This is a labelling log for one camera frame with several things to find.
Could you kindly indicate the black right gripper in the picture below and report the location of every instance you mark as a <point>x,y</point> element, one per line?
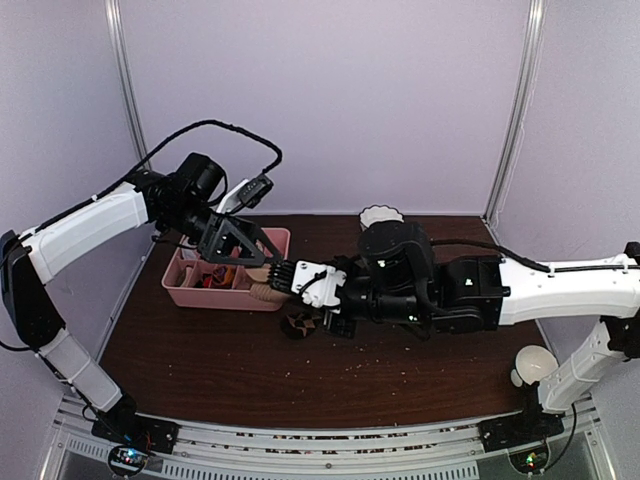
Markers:
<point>337,329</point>

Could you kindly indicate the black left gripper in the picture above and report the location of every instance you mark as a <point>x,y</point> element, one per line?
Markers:
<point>213,242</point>

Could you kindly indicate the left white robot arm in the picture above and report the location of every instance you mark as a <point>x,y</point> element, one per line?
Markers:
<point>183,201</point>

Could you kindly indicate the pink divided storage box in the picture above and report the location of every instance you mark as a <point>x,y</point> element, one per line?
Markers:
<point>194,283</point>

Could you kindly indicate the tan ribbed sock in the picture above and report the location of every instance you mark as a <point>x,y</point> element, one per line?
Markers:
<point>260,289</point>

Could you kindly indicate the left aluminium corner post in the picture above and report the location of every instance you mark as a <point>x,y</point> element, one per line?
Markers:
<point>118,41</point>

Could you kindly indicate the aluminium corner post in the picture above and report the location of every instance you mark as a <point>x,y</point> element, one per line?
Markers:
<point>118,41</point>
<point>515,127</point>

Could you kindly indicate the white scalloped ceramic bowl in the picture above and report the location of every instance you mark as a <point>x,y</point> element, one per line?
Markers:
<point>378,213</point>

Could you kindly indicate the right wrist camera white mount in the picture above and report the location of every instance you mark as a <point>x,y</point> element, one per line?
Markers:
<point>317,285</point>

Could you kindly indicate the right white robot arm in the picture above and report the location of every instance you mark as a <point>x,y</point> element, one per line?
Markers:
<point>387,377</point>

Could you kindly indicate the brown argyle patterned sock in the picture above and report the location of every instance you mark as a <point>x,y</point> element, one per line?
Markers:
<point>300,325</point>

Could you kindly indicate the orange purple rolled sock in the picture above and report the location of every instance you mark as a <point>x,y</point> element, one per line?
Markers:
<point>220,278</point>

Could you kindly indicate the aluminium front rail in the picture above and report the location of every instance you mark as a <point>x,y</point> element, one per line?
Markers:
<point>444,450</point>

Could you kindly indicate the white paper cup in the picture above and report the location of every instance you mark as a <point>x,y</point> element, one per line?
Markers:
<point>531,364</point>

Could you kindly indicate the right aluminium corner post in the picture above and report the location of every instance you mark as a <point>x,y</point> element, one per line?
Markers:
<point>515,127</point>

